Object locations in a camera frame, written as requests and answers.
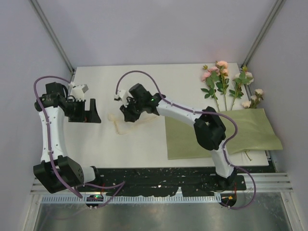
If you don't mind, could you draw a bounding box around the cream ribbon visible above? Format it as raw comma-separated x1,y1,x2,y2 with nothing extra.
107,113,158,135

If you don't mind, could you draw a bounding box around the green wrapping paper sheet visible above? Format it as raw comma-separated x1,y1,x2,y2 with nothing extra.
165,108,282,160

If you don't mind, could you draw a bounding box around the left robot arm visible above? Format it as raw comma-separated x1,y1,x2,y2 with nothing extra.
33,82,102,193

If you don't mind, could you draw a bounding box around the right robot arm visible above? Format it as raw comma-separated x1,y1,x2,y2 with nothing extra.
114,83,237,190

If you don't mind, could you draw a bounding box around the pink rose stem left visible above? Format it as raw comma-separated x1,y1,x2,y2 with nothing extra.
201,65,220,111

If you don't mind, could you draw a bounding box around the pink rose stem middle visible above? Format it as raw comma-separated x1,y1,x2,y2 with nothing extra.
215,61,229,111

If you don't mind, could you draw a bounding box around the white rose stem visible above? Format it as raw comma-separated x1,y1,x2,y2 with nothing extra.
229,65,254,111

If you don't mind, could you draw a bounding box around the pale pink rose stem right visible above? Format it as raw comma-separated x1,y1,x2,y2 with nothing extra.
241,89,264,109

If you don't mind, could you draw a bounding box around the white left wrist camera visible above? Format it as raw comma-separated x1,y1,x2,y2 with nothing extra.
68,82,89,101

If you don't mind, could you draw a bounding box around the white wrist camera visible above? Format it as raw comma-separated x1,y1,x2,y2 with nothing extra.
68,82,89,101
114,90,130,107

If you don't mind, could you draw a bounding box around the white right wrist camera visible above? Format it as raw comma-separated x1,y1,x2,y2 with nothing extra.
114,90,130,107

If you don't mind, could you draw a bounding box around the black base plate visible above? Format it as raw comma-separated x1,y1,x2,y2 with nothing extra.
45,166,276,197

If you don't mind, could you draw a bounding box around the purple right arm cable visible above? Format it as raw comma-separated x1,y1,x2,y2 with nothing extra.
115,70,256,210

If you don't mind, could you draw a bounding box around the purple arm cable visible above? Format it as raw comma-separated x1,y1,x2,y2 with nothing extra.
115,70,256,210
33,75,126,210

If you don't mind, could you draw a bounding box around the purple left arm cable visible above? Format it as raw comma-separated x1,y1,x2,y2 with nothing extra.
33,75,126,210

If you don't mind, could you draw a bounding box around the white slotted cable duct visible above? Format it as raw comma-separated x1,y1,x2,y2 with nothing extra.
41,193,221,204

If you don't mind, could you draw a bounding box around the left aluminium frame post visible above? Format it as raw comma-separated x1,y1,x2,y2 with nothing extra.
29,0,75,75

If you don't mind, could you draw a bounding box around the aluminium frame post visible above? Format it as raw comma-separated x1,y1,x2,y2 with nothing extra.
240,0,286,67
29,0,75,75

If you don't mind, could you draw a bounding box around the aluminium front rail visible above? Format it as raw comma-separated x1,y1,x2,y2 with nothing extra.
30,173,293,194

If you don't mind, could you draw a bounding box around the right aluminium frame post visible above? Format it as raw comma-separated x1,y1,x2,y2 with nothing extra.
240,0,286,67

